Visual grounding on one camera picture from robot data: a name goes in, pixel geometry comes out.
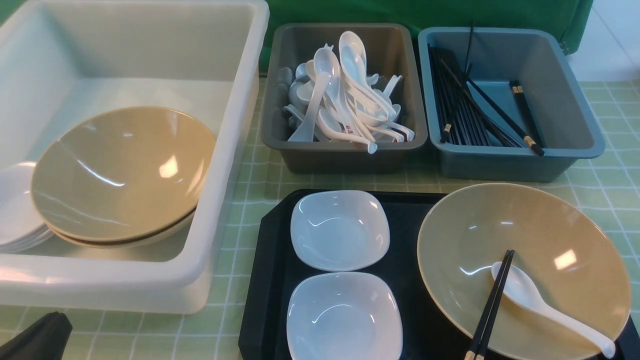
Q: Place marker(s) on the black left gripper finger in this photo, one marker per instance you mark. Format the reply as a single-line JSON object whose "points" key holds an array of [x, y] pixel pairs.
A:
{"points": [[45, 339]]}

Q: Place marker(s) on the white square dish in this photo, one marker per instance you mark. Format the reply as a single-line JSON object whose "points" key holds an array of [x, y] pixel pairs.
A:
{"points": [[344, 316], [339, 230]]}

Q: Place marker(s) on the black chopstick pair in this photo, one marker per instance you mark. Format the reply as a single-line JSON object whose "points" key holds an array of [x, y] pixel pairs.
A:
{"points": [[482, 334]]}

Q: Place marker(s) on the white soup spoon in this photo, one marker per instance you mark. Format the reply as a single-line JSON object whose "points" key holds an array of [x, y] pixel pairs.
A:
{"points": [[521, 290]]}

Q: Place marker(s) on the tan noodle bowl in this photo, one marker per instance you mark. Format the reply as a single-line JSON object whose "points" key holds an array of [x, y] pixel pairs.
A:
{"points": [[574, 265]]}

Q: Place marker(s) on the stacked white plates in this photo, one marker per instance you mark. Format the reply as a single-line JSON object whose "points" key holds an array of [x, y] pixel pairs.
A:
{"points": [[21, 226]]}

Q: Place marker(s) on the stacked tan bowls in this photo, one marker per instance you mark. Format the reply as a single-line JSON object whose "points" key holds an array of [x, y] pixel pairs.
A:
{"points": [[124, 178]]}

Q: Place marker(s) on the black serving tray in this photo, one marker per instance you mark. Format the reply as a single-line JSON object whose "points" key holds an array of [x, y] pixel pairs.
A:
{"points": [[427, 333]]}

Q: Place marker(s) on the large white plastic tub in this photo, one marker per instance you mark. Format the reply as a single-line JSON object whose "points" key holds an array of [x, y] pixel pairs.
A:
{"points": [[64, 61]]}

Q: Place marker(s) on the pile of white spoons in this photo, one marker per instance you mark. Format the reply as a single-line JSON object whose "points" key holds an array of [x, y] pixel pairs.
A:
{"points": [[332, 99]]}

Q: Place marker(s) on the grey plastic spoon bin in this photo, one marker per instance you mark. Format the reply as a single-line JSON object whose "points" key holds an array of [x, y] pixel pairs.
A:
{"points": [[389, 51]]}

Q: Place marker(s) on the pile of black chopsticks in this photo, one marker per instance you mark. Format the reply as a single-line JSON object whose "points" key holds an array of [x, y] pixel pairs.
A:
{"points": [[462, 121]]}

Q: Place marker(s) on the blue plastic chopstick bin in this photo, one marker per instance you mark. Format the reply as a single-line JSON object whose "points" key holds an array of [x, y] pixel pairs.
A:
{"points": [[499, 55]]}

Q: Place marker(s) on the green checkered tablecloth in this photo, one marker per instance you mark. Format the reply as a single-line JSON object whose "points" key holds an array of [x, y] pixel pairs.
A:
{"points": [[606, 189]]}

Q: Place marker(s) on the green backdrop cloth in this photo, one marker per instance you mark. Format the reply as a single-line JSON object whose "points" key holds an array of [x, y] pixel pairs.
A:
{"points": [[564, 20]]}

